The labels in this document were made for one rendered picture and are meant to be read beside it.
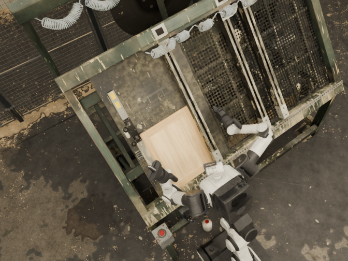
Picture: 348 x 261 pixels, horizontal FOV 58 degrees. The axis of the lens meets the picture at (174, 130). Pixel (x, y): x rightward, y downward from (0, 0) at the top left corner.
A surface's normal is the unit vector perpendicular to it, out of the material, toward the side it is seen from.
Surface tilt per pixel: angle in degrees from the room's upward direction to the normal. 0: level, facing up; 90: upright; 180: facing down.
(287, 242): 0
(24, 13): 90
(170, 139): 51
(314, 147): 0
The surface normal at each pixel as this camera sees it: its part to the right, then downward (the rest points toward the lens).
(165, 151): 0.37, 0.18
